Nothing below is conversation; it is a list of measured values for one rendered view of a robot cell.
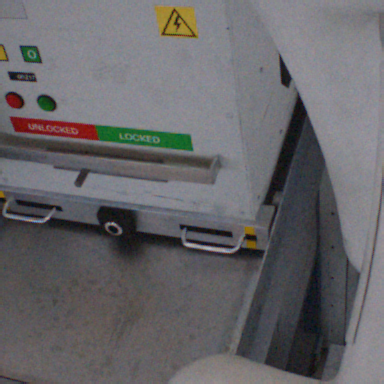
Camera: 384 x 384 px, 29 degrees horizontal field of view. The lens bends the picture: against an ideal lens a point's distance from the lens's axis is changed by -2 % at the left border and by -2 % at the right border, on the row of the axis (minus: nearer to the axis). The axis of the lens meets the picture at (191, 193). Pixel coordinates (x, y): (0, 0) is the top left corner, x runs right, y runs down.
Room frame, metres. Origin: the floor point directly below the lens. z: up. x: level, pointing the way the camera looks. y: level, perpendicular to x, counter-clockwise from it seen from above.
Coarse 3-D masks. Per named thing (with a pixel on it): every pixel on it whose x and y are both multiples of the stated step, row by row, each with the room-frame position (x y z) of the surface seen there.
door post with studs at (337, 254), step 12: (336, 204) 1.09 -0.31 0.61; (336, 216) 1.09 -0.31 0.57; (336, 228) 1.09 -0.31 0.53; (336, 240) 1.09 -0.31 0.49; (336, 252) 1.09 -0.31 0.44; (336, 264) 1.09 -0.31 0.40; (336, 276) 1.09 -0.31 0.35; (336, 288) 1.09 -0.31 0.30; (336, 300) 1.09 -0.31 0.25; (336, 312) 1.09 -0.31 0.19; (336, 324) 1.09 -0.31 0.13; (336, 336) 1.09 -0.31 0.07
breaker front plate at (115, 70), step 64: (64, 0) 0.92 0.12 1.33; (128, 0) 0.87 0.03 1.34; (192, 0) 0.83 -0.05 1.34; (0, 64) 0.98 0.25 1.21; (64, 64) 0.93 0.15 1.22; (128, 64) 0.88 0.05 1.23; (192, 64) 0.84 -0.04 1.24; (0, 128) 1.00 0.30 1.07; (192, 128) 0.85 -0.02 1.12; (64, 192) 0.96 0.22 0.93; (128, 192) 0.91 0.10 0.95; (192, 192) 0.86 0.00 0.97
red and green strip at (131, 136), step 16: (16, 128) 0.99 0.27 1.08; (32, 128) 0.97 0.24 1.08; (48, 128) 0.96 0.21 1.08; (64, 128) 0.94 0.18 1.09; (80, 128) 0.93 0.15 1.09; (96, 128) 0.92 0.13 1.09; (112, 128) 0.91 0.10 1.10; (128, 128) 0.89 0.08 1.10; (128, 144) 0.90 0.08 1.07; (144, 144) 0.88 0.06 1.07; (160, 144) 0.87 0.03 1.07; (176, 144) 0.86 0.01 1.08; (192, 144) 0.85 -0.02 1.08
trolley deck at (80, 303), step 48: (288, 144) 1.06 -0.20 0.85; (0, 240) 0.96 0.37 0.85; (48, 240) 0.93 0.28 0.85; (96, 240) 0.91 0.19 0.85; (144, 240) 0.89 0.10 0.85; (192, 240) 0.87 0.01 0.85; (288, 240) 0.82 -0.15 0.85; (0, 288) 0.84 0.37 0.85; (48, 288) 0.82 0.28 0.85; (96, 288) 0.80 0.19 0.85; (144, 288) 0.78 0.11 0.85; (192, 288) 0.76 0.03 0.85; (240, 288) 0.74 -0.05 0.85; (288, 288) 0.74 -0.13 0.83; (0, 336) 0.74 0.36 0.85; (48, 336) 0.72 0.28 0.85; (96, 336) 0.70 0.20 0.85; (144, 336) 0.69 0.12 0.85; (192, 336) 0.67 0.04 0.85
